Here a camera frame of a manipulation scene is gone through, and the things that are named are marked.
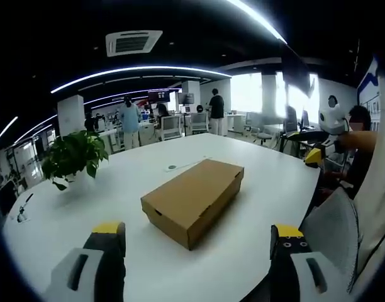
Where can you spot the curved ceiling light strip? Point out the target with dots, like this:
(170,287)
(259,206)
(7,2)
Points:
(258,17)
(142,71)

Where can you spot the green potted plant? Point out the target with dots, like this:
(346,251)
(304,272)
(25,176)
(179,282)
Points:
(74,154)

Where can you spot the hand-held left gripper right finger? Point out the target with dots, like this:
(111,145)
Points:
(287,267)

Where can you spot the dark hanging screen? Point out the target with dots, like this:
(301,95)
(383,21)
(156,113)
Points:
(296,70)

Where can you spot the white ceiling air conditioner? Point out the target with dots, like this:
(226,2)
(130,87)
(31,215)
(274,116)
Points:
(132,42)

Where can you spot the person's white clothing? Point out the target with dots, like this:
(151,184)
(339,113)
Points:
(376,176)

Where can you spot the blue white wall poster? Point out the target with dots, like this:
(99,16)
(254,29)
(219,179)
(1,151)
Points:
(368,94)

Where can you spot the grey swivel office chair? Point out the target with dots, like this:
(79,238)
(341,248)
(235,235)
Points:
(258,126)

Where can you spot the white mesh office chair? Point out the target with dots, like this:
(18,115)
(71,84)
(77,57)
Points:
(199,122)
(172,126)

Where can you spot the red dark display screen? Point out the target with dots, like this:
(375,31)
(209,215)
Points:
(158,96)

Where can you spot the grey mesh office chair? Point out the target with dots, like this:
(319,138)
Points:
(332,226)

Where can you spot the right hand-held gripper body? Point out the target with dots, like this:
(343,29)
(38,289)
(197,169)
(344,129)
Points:
(331,121)

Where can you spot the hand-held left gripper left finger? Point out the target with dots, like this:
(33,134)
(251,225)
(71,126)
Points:
(109,267)

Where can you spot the desk computer monitor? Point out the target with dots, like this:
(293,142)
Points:
(291,121)

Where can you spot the brown cardboard shoe box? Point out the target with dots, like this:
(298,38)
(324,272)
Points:
(192,195)

